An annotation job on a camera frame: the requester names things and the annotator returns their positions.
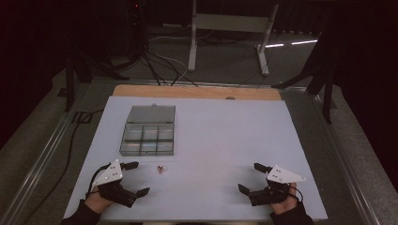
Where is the dark equipment with red light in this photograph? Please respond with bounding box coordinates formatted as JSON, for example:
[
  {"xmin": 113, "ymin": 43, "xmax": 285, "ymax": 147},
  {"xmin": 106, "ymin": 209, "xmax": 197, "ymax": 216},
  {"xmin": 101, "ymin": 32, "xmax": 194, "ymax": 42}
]
[{"xmin": 125, "ymin": 0, "xmax": 147, "ymax": 64}]

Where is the metal floor rail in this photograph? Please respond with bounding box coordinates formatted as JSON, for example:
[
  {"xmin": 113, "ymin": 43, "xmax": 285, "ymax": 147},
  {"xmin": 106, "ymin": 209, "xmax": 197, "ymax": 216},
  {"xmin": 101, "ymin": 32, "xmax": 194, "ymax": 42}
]
[
  {"xmin": 308, "ymin": 90, "xmax": 381, "ymax": 225},
  {"xmin": 0, "ymin": 83, "xmax": 92, "ymax": 225}
]

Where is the pale blue table mat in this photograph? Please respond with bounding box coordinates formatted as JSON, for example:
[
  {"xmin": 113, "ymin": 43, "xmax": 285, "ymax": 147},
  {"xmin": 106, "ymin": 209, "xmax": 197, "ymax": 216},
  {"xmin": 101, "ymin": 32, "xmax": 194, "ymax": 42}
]
[{"xmin": 63, "ymin": 96, "xmax": 329, "ymax": 222}]

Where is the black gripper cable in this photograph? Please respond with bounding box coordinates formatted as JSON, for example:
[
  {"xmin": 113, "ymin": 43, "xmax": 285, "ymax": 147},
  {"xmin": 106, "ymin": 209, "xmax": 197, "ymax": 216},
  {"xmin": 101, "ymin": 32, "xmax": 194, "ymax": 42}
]
[
  {"xmin": 289, "ymin": 187, "xmax": 304, "ymax": 203},
  {"xmin": 86, "ymin": 163, "xmax": 112, "ymax": 199}
]

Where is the long black floor cable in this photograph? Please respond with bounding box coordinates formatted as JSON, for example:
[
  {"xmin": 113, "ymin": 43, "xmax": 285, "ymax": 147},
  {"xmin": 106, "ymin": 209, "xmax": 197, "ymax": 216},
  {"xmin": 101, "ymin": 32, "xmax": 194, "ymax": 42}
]
[{"xmin": 22, "ymin": 109, "xmax": 105, "ymax": 225}]

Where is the wooden table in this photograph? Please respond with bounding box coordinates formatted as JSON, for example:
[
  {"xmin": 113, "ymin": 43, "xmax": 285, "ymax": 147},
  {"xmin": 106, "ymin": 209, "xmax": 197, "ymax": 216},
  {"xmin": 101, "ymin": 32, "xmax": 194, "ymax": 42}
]
[{"xmin": 112, "ymin": 83, "xmax": 283, "ymax": 101}]

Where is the person's right hand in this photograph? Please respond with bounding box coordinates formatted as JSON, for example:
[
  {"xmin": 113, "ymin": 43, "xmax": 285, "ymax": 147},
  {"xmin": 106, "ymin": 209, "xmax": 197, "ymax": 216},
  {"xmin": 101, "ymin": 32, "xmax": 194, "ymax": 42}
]
[{"xmin": 269, "ymin": 182, "xmax": 299, "ymax": 217}]

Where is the black floor cable bundle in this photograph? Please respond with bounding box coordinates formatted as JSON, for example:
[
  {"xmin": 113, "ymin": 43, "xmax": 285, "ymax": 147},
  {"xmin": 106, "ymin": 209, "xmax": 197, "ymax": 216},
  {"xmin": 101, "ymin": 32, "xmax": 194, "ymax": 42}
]
[{"xmin": 137, "ymin": 40, "xmax": 199, "ymax": 87}]

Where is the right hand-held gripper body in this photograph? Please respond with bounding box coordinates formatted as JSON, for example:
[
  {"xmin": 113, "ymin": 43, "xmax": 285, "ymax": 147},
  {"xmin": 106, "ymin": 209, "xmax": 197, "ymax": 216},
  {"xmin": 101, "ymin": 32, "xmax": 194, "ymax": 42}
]
[{"xmin": 248, "ymin": 164, "xmax": 307, "ymax": 207}]

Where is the clear plastic compartment box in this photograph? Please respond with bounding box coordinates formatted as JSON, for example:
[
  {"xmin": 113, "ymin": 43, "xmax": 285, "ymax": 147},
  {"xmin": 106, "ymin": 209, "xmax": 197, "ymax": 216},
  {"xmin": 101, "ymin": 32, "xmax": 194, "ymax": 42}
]
[{"xmin": 118, "ymin": 104, "xmax": 176, "ymax": 158}]

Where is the person's left hand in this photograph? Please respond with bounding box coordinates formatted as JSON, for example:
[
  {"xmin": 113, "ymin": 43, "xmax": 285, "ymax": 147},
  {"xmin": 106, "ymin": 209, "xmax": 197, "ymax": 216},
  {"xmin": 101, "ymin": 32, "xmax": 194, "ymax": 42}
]
[{"xmin": 84, "ymin": 190, "xmax": 115, "ymax": 216}]

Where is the black tripod stand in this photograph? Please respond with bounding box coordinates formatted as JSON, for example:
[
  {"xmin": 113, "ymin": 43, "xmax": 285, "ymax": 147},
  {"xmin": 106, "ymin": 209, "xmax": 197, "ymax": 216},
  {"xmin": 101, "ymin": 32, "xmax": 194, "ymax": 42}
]
[
  {"xmin": 64, "ymin": 46, "xmax": 130, "ymax": 113},
  {"xmin": 271, "ymin": 12, "xmax": 338, "ymax": 125}
]

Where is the white metal stand frame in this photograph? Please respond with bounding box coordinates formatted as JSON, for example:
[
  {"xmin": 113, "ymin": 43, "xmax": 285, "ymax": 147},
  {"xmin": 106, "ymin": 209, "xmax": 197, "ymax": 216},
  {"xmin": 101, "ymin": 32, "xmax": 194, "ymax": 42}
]
[{"xmin": 187, "ymin": 0, "xmax": 280, "ymax": 77}]

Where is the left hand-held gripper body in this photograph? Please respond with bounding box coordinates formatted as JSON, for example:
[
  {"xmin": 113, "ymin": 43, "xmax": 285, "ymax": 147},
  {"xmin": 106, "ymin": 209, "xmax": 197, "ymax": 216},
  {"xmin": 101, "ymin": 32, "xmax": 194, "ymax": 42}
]
[{"xmin": 91, "ymin": 159, "xmax": 139, "ymax": 209}]

